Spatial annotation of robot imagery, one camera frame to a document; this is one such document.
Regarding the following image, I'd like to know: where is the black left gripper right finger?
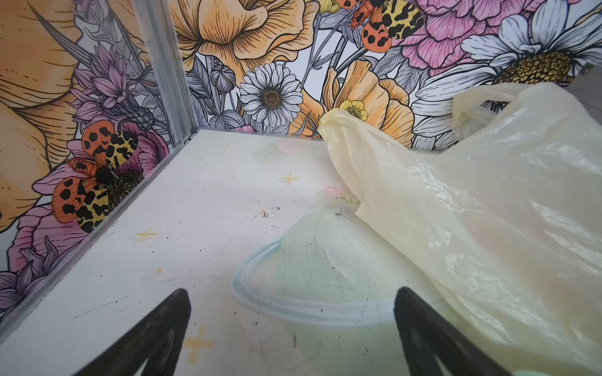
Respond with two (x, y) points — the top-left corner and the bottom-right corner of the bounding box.
(393, 287), (509, 375)

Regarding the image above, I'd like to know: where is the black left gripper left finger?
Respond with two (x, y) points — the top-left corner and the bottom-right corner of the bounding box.
(76, 288), (191, 375)

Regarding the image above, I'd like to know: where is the cream translucent plastic bag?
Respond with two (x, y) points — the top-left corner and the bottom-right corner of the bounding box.
(319, 83), (601, 375)

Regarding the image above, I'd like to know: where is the aluminium corner post left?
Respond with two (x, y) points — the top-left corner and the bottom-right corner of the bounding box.
(133, 1), (198, 147)

